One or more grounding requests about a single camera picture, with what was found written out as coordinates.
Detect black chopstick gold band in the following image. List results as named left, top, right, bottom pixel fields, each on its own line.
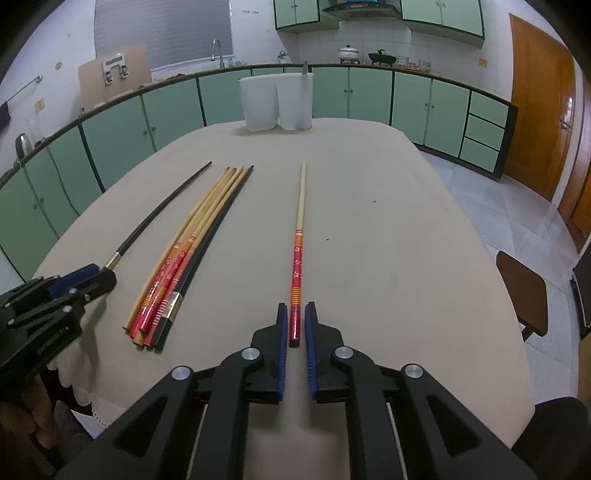
left=102, top=161, right=213, bottom=273

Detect white twin utensil holder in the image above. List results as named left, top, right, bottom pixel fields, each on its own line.
left=238, top=73, right=314, bottom=132

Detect plain wooden chopstick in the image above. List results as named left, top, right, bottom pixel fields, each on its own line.
left=122, top=167, right=229, bottom=332

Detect person's left hand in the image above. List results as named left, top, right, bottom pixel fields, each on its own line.
left=1, top=375, right=60, bottom=449

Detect green lower cabinets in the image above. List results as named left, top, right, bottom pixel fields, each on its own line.
left=1, top=65, right=518, bottom=280

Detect green cabinets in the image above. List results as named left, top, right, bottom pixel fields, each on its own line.
left=273, top=0, right=485, bottom=39
left=1, top=65, right=518, bottom=280

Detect beige tablecloth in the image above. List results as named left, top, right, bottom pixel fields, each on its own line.
left=32, top=117, right=537, bottom=448

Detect steel electric kettle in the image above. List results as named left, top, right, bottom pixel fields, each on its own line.
left=15, top=133, right=33, bottom=160

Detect dark hanging towel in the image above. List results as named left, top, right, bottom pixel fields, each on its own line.
left=0, top=102, right=11, bottom=132

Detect brown water dispenser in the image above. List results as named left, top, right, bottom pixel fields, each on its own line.
left=78, top=44, right=152, bottom=112

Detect brown wooden stool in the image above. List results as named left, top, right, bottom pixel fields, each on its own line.
left=495, top=251, right=549, bottom=341

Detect steel sink faucet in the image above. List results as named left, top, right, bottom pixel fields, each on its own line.
left=211, top=38, right=225, bottom=69

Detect white cooking pot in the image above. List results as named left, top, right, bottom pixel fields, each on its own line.
left=339, top=45, right=360, bottom=64

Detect black wok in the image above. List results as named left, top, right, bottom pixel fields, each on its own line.
left=368, top=49, right=398, bottom=68

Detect grey window blind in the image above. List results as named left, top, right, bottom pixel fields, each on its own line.
left=94, top=0, right=233, bottom=70

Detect range hood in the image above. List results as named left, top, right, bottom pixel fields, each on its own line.
left=322, top=0, right=402, bottom=21

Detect brown wooden door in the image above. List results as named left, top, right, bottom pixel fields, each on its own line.
left=505, top=14, right=575, bottom=200

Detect green upper cabinets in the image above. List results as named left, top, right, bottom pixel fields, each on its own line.
left=273, top=0, right=485, bottom=39

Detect steel towel rail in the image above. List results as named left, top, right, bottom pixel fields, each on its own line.
left=2, top=74, right=43, bottom=105

